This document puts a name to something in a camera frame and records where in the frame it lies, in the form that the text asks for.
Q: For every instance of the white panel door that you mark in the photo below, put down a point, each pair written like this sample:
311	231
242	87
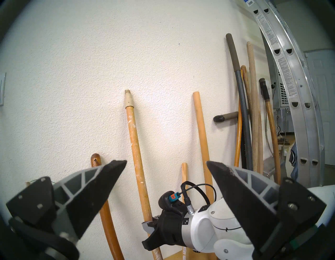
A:
324	104

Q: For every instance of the metal flexible conduit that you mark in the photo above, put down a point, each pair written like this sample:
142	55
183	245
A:
266	125

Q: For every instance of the thin square wooden stick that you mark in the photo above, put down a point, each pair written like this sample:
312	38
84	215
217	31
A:
184	173

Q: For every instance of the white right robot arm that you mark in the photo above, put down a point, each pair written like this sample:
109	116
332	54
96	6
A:
206	230

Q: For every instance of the aluminium ladder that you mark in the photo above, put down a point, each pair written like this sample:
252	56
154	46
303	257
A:
303	125

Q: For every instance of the blue hanging cloth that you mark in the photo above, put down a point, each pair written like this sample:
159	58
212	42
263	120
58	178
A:
293	160

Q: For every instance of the grey wall hook bar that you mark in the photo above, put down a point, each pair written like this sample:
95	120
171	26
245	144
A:
219	118

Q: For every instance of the paint-speckled pole with threaded tip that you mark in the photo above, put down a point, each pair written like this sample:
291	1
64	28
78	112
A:
136	146

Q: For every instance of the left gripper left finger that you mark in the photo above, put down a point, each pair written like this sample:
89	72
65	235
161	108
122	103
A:
86	195

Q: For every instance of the thick light wooden pole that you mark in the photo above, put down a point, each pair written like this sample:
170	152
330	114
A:
202	131

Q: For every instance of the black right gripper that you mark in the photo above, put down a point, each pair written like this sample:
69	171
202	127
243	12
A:
171	228

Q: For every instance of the grey appliance with vent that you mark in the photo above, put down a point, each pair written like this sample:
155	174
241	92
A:
284	94

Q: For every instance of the brown stick with hole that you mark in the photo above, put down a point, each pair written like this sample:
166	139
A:
111	230

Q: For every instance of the grey metal step stool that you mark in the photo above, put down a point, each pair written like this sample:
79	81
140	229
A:
272	167

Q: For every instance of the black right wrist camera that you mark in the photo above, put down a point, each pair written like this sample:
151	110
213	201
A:
167	200

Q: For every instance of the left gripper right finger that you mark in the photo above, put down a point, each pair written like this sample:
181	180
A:
243	201

